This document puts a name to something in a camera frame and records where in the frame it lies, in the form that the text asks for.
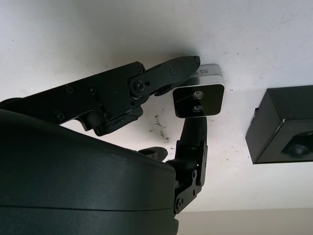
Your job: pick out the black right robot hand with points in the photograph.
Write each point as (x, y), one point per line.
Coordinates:
(73, 176)

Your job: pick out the silver depth camera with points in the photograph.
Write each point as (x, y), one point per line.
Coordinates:
(198, 100)

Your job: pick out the black box base with foam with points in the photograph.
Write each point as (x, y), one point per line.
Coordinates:
(269, 122)

